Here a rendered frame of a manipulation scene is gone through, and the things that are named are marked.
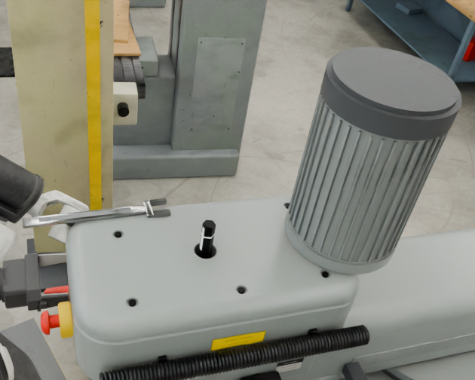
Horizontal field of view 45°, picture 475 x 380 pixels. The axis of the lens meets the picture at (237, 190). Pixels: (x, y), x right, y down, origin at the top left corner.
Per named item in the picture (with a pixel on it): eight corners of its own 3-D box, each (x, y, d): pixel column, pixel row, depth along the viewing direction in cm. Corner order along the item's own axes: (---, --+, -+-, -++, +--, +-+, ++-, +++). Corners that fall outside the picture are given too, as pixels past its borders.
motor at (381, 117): (310, 283, 93) (366, 117, 73) (268, 202, 107) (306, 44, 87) (414, 268, 99) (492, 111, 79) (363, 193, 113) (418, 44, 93)
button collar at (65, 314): (61, 346, 96) (59, 324, 92) (59, 317, 100) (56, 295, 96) (74, 344, 96) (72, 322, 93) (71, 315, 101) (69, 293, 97)
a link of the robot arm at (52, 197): (75, 237, 161) (31, 216, 160) (90, 209, 163) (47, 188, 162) (73, 234, 155) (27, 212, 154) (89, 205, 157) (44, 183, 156)
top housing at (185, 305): (80, 397, 89) (76, 336, 79) (66, 272, 108) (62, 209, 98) (346, 346, 104) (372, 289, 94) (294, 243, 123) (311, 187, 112)
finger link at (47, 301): (75, 301, 109) (41, 305, 107) (75, 289, 107) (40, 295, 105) (76, 307, 108) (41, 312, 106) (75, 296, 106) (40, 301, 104)
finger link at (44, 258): (70, 252, 114) (37, 255, 112) (71, 262, 116) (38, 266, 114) (69, 246, 115) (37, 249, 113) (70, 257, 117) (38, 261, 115)
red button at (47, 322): (41, 340, 95) (40, 326, 92) (41, 321, 98) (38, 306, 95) (62, 337, 96) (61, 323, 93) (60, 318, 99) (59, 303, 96)
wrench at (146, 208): (23, 233, 92) (22, 229, 92) (22, 216, 95) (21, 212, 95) (170, 216, 100) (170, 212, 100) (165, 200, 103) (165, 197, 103)
